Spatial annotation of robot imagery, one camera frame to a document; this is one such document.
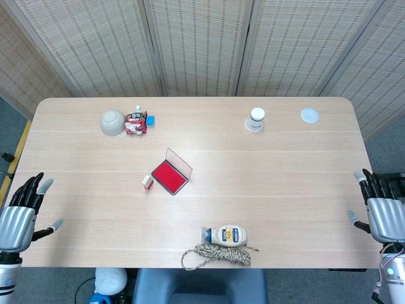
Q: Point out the small red white cube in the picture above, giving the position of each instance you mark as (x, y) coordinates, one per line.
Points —
(147, 184)

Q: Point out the beige upturned bowl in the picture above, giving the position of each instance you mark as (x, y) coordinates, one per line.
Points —
(111, 123)

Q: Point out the woven folding screen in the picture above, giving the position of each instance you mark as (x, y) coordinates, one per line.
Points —
(202, 47)

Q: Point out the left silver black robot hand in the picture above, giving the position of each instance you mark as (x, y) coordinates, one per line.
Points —
(14, 226)

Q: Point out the red ink pad case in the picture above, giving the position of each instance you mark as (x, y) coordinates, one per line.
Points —
(168, 177)

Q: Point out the small blue sponge block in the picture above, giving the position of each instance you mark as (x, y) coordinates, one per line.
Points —
(150, 121)

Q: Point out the black floor caster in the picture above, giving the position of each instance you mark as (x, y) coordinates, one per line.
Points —
(7, 155)

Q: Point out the white rounded plastic cover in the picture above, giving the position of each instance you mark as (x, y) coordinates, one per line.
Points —
(110, 281)

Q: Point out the blue object under table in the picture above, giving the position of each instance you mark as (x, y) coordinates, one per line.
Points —
(98, 298)

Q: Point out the mayonnaise squeeze bottle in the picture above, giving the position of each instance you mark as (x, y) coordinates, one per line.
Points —
(229, 236)

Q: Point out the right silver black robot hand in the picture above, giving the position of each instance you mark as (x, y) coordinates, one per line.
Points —
(384, 218)

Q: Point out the black box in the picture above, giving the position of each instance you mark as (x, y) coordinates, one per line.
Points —
(398, 185)

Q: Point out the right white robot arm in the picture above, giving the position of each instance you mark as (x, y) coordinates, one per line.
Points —
(394, 275)

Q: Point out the red crumpled snack pouch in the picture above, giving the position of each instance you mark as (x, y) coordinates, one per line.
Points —
(135, 124)

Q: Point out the white upturned paper cup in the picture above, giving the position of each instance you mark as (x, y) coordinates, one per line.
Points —
(254, 121)

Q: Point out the white round table grommet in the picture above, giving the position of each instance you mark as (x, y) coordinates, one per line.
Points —
(309, 115)

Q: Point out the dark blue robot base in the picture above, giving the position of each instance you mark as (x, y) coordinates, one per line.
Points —
(199, 286)

